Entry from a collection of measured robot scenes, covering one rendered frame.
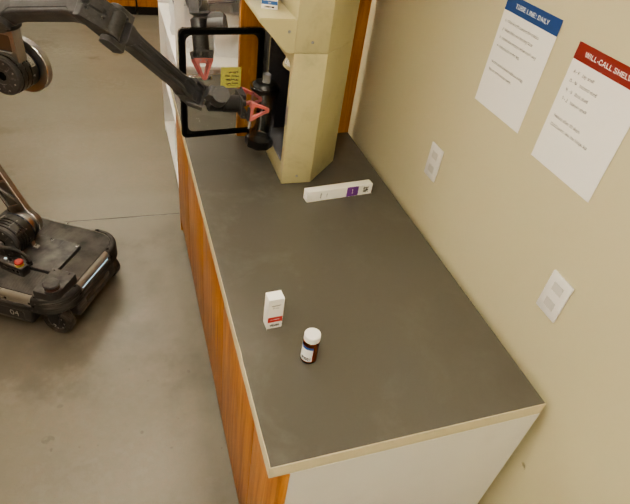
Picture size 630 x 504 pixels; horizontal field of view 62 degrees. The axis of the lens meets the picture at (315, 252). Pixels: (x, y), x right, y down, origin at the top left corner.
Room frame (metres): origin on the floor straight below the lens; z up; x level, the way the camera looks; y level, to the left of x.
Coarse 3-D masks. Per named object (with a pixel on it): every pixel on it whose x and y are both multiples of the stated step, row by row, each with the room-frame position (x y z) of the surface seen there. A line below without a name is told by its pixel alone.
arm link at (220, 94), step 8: (208, 88) 1.62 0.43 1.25; (216, 88) 1.61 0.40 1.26; (224, 88) 1.63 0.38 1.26; (208, 96) 1.60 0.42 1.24; (216, 96) 1.60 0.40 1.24; (224, 96) 1.61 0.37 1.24; (192, 104) 1.62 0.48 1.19; (200, 104) 1.66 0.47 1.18; (216, 104) 1.61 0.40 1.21; (224, 104) 1.63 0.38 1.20
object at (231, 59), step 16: (192, 48) 1.77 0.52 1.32; (208, 48) 1.79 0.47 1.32; (224, 48) 1.82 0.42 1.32; (240, 48) 1.85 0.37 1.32; (256, 48) 1.88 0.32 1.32; (192, 64) 1.76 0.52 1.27; (208, 64) 1.79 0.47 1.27; (224, 64) 1.82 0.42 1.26; (240, 64) 1.85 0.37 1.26; (256, 64) 1.88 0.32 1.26; (208, 80) 1.79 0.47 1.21; (224, 80) 1.82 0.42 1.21; (240, 80) 1.85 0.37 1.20; (192, 112) 1.76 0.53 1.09; (208, 112) 1.79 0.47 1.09; (224, 112) 1.82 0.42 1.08; (192, 128) 1.76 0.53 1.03; (208, 128) 1.79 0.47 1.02; (224, 128) 1.82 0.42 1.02
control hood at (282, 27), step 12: (252, 0) 1.74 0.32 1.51; (264, 12) 1.64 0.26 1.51; (276, 12) 1.66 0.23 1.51; (288, 12) 1.68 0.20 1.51; (264, 24) 1.58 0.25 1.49; (276, 24) 1.59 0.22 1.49; (288, 24) 1.61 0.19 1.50; (276, 36) 1.60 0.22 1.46; (288, 36) 1.61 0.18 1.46; (288, 48) 1.61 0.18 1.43
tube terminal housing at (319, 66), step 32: (288, 0) 1.72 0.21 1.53; (320, 0) 1.65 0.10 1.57; (352, 0) 1.79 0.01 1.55; (320, 32) 1.65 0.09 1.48; (352, 32) 1.83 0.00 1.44; (320, 64) 1.66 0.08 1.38; (288, 96) 1.63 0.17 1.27; (320, 96) 1.66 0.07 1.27; (288, 128) 1.62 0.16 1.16; (320, 128) 1.69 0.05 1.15; (288, 160) 1.63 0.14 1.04; (320, 160) 1.73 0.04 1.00
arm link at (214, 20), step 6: (192, 0) 1.90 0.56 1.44; (198, 0) 1.90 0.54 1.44; (192, 6) 1.89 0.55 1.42; (198, 6) 1.89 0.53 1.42; (192, 12) 1.88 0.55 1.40; (198, 12) 1.88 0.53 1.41; (204, 12) 1.89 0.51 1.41; (210, 12) 1.90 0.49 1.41; (216, 12) 1.90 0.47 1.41; (222, 12) 1.90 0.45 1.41; (210, 18) 1.89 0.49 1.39; (216, 18) 1.88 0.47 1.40; (222, 18) 1.88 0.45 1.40; (210, 24) 1.87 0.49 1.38; (216, 24) 1.87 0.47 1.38; (222, 24) 1.87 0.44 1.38
